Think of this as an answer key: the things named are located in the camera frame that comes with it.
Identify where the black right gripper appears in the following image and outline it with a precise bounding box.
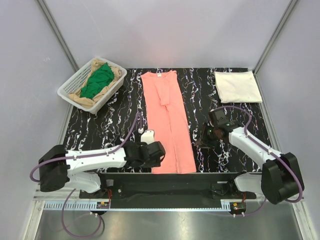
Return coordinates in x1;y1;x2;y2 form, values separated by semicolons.
193;122;218;149

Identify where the salmon pink t shirt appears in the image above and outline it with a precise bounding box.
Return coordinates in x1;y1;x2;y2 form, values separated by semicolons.
141;70;196;174

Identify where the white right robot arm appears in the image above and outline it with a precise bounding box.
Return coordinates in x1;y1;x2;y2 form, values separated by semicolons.
195;106;305;205

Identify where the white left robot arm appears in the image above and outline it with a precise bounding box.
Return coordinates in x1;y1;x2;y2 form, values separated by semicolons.
37;141;166;198

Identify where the left controller board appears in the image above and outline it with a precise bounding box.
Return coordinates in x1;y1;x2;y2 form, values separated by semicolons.
96;201;110;209

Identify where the controller board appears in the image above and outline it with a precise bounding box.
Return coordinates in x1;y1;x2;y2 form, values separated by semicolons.
230;202;247;211
96;201;110;209

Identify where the folded white t shirt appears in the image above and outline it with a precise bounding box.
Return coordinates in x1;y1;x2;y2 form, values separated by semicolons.
214;71;263;104

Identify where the right controller board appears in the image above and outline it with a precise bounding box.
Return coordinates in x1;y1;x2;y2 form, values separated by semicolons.
230;202;247;211

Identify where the white plastic laundry basket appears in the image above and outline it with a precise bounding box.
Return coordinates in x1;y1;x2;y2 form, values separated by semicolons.
57;57;127;114

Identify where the green t shirt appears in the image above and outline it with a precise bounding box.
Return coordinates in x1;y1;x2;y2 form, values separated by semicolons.
80;63;115;100

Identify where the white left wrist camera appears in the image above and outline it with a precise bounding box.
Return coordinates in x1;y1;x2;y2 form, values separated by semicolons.
138;128;155;145

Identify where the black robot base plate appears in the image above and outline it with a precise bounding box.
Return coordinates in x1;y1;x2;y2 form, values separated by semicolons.
79;173;257;211

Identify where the aluminium frame rail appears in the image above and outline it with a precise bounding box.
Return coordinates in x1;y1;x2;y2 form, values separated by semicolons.
32;181;306;213

